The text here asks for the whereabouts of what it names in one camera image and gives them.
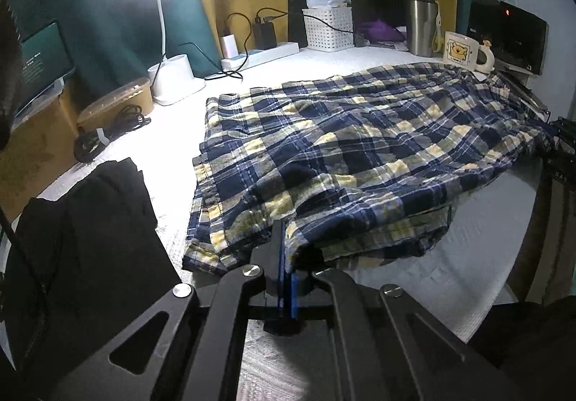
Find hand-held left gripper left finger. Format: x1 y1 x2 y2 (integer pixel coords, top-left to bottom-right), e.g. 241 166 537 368
45 221 287 401

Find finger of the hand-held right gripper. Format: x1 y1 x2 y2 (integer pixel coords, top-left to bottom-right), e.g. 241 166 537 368
546 116 576 159

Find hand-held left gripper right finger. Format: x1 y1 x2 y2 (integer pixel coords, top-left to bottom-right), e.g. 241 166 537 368
288 269 532 401

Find plaid pants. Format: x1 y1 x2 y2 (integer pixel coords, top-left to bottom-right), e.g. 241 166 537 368
182 62 556 276

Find black monitor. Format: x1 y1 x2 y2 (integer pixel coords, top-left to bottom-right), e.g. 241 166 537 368
465 0 550 75

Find white printed mug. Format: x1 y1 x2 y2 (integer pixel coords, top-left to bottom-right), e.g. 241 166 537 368
443 31 496 74

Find steel tumbler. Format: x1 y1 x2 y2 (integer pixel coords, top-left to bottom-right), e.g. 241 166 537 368
407 0 439 57

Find black folded cloth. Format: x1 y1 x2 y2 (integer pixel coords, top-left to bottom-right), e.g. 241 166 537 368
6 157 183 384

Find white power strip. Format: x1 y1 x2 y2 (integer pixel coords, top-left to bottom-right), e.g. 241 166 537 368
220 41 300 71

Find white desk lamp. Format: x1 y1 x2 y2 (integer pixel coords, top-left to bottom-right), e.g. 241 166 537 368
101 0 212 107

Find purple cloth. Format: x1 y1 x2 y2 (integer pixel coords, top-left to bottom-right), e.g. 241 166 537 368
357 19 406 42

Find black charger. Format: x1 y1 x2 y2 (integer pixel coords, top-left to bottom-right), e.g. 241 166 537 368
253 18 276 50

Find brown lidded container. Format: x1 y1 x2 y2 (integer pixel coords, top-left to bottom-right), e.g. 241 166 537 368
76 77 154 132

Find white perforated basket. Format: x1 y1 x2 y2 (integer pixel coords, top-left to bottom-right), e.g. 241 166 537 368
302 5 352 51

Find cardboard box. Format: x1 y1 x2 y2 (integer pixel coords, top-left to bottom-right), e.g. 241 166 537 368
0 81 79 222

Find tablet with lit screen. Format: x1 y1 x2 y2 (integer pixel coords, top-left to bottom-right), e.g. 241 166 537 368
18 20 76 116

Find black coiled cable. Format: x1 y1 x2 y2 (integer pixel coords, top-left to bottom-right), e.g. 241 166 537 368
73 106 151 164

